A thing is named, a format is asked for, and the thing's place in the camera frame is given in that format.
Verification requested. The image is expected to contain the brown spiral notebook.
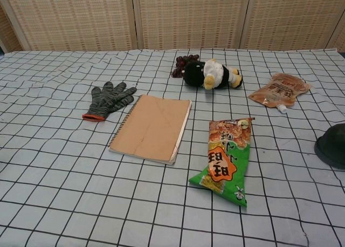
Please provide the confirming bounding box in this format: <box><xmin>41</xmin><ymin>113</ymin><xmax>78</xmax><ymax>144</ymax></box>
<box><xmin>108</xmin><ymin>94</ymin><xmax>192</xmax><ymax>166</ymax></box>

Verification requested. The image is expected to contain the dark red grape bunch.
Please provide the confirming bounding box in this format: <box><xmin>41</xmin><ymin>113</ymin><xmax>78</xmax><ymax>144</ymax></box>
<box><xmin>171</xmin><ymin>53</ymin><xmax>201</xmax><ymax>79</ymax></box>

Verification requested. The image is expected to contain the black white plush toy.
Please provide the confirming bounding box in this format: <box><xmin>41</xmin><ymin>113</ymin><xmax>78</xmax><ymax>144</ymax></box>
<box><xmin>183</xmin><ymin>58</ymin><xmax>244</xmax><ymax>91</ymax></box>

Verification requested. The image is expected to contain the grey knit work glove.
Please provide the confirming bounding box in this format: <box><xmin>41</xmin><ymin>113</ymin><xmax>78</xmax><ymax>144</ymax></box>
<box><xmin>82</xmin><ymin>81</ymin><xmax>138</xmax><ymax>122</ymax></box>

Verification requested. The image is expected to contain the green orange snack bag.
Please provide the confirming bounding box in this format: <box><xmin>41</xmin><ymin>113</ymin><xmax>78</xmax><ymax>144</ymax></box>
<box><xmin>188</xmin><ymin>116</ymin><xmax>256</xmax><ymax>209</ymax></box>

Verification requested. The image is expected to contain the bamboo folding screen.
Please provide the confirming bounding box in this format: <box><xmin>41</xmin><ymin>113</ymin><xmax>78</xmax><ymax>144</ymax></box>
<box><xmin>0</xmin><ymin>0</ymin><xmax>345</xmax><ymax>54</ymax></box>

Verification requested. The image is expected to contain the brown spouted sauce pouch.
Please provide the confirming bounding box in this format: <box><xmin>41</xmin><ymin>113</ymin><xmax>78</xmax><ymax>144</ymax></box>
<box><xmin>247</xmin><ymin>72</ymin><xmax>313</xmax><ymax>114</ymax></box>

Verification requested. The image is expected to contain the light blue checked tablecloth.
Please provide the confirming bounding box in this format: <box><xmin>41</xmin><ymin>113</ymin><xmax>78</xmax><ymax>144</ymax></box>
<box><xmin>0</xmin><ymin>47</ymin><xmax>345</xmax><ymax>247</ymax></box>

